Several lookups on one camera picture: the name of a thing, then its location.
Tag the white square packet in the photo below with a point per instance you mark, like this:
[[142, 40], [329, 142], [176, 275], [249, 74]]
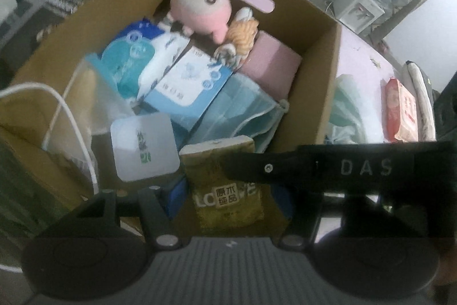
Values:
[[142, 147]]

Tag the orange knitted plush toy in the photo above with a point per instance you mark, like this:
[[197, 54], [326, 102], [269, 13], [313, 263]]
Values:
[[242, 35]]

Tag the white and blue tissue pack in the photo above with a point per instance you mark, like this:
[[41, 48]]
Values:
[[185, 83]]

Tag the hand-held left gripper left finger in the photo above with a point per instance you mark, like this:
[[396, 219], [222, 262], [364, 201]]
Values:
[[176, 199]]

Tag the white rolled plush cushion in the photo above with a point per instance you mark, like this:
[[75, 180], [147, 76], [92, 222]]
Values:
[[421, 101]]

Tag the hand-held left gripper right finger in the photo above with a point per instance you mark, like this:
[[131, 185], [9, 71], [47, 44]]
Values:
[[298, 219]]

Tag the cardboard box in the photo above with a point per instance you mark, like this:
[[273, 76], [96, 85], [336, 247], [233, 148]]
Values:
[[307, 40]]

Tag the yellow brown tissue pack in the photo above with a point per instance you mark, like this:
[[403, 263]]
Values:
[[221, 165]]

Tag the pink round plush toy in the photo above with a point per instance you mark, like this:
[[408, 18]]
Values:
[[200, 12]]

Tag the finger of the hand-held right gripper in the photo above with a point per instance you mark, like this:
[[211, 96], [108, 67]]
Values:
[[264, 167]]

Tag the clear plastic bag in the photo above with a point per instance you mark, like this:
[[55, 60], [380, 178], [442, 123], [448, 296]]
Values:
[[89, 94]]

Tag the blue face masks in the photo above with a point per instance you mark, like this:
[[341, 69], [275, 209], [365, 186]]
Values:
[[242, 105]]

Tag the blue wet wipes pack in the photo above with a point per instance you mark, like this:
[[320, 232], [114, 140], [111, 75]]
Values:
[[125, 58]]

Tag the teal cloth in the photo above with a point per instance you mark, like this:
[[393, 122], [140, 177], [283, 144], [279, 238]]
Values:
[[346, 105]]

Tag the white water dispenser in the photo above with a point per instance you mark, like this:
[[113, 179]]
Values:
[[360, 10]]

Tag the pink sponge block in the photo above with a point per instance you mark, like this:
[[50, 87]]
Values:
[[271, 65]]

